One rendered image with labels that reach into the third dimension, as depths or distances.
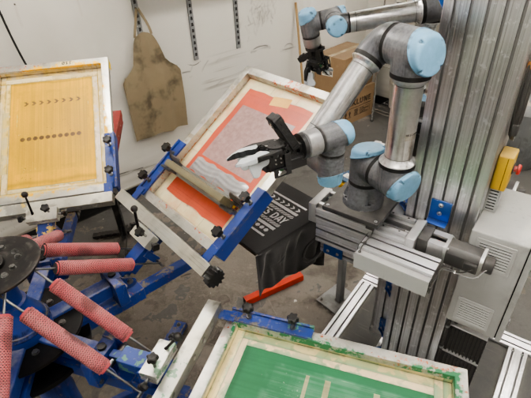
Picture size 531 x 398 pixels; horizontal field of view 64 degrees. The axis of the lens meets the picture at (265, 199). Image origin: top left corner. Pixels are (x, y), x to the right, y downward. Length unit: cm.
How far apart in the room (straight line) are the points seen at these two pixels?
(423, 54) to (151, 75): 285
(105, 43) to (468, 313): 301
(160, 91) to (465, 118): 281
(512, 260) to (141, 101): 298
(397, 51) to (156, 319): 227
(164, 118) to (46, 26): 114
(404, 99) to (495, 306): 89
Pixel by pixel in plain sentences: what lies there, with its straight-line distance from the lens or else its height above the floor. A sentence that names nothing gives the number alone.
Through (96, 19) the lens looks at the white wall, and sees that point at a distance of 360.
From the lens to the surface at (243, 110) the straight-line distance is 198.
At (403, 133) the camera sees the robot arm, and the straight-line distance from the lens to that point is 135.
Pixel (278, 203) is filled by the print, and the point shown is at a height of 95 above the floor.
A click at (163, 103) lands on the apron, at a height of 81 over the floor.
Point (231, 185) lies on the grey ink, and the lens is 174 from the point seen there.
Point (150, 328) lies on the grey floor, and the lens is 293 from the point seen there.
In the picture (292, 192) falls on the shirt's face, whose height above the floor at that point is 95.
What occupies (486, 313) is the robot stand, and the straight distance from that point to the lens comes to 187.
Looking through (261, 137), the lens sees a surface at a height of 138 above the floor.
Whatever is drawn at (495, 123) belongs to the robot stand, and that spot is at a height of 161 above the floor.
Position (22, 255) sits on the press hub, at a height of 131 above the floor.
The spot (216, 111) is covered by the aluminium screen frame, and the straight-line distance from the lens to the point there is 204.
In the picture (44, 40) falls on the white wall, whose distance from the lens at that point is 349.
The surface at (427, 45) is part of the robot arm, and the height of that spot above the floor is 187.
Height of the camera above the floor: 219
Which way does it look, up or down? 35 degrees down
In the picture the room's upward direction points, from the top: 3 degrees counter-clockwise
